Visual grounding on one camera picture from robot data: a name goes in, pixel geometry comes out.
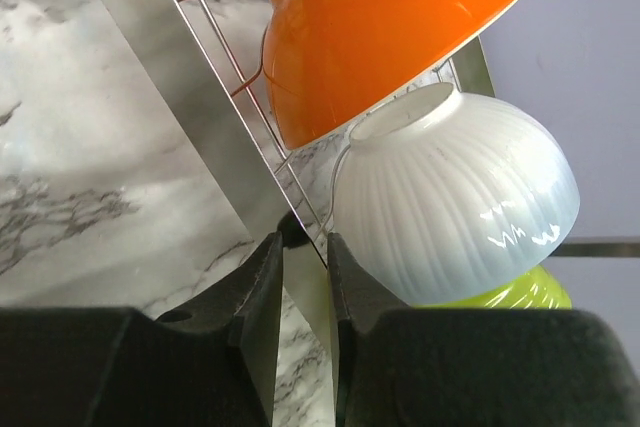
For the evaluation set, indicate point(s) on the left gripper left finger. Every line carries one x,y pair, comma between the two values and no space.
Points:
208,362

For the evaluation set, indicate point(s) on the lime green white bowl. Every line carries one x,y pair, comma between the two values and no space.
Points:
536,289

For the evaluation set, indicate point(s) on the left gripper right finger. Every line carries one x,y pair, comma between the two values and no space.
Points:
395,365

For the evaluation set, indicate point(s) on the white orange bowl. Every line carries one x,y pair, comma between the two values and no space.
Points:
326,62

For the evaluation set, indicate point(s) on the stainless steel dish rack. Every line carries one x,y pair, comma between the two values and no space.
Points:
135,175

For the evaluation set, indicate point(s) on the white grey bottom bowl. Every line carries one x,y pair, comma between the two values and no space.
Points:
444,195

